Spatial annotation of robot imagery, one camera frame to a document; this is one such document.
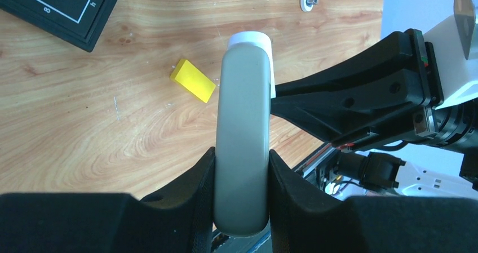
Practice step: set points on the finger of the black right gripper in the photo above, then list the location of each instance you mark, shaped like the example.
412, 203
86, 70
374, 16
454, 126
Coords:
350, 122
388, 56

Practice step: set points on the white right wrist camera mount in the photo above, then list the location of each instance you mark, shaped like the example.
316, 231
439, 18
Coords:
455, 45

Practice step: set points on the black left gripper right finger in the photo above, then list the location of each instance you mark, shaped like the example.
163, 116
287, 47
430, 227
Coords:
305, 219

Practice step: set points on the black white chessboard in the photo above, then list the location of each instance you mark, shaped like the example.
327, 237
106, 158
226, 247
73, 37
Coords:
78, 22

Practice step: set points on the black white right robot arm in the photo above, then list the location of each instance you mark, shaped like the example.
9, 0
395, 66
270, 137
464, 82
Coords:
453, 128

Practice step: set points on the yellow rectangular block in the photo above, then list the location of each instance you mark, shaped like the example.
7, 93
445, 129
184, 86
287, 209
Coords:
193, 80

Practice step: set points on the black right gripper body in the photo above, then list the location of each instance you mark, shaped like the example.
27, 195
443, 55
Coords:
425, 62

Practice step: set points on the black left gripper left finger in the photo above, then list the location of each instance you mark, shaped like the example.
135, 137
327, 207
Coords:
175, 218

